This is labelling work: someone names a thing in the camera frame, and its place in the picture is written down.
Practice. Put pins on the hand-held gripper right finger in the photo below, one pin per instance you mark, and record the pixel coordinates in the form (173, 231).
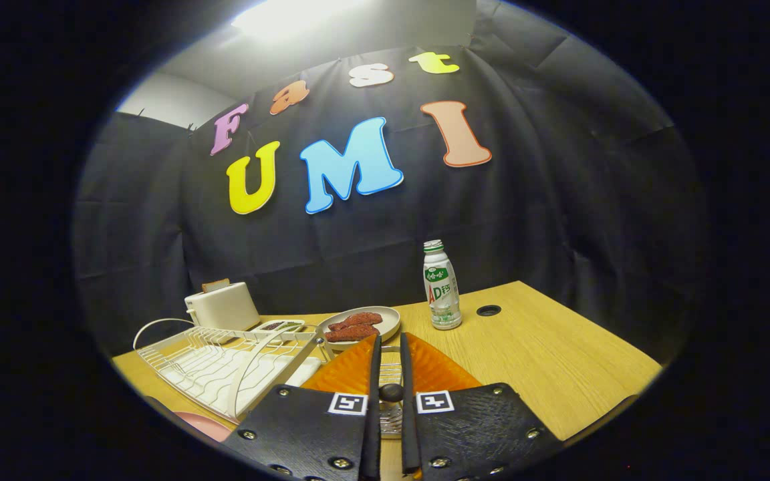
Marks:
(472, 427)

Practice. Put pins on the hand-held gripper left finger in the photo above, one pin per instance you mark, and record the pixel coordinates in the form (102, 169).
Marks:
(318, 434)

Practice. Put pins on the pink plate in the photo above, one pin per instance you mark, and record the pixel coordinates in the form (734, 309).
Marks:
(204, 425)

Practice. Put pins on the white divided dish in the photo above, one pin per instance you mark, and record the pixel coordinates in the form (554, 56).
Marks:
(295, 325)

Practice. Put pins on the beige plate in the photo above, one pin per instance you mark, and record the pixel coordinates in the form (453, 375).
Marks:
(390, 321)

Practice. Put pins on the red meat piece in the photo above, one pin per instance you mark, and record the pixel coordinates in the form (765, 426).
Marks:
(351, 333)
(358, 320)

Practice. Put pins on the heap of dark beans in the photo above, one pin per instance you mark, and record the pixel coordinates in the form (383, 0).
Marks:
(273, 326)

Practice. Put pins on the white green-label drink bottle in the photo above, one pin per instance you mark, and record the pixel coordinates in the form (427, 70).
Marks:
(443, 294)

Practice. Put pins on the white toaster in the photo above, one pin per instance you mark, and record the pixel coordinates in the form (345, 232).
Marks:
(224, 308)

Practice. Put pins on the toast slice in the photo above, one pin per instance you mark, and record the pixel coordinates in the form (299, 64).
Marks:
(216, 284)

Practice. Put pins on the black backdrop cloth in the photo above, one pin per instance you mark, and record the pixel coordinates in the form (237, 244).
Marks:
(559, 200)

